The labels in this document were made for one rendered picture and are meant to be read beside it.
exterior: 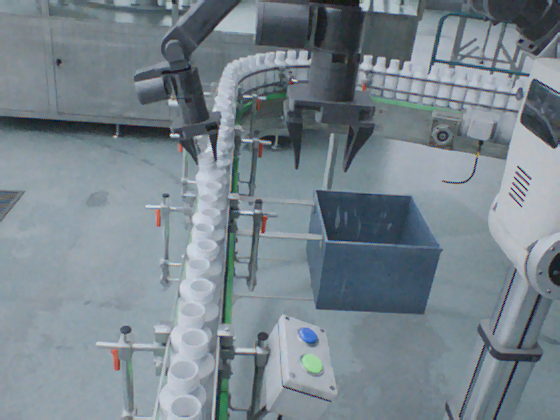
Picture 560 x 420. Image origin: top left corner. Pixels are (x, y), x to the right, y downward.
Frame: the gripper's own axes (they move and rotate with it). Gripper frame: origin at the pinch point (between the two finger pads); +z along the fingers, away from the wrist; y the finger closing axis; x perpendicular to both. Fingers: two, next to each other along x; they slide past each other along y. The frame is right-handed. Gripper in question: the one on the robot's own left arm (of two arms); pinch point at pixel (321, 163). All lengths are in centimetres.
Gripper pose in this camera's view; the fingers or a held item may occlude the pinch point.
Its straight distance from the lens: 72.5
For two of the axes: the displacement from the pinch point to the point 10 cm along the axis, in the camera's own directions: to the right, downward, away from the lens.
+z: -0.9, 8.8, 4.6
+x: -0.4, -4.7, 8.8
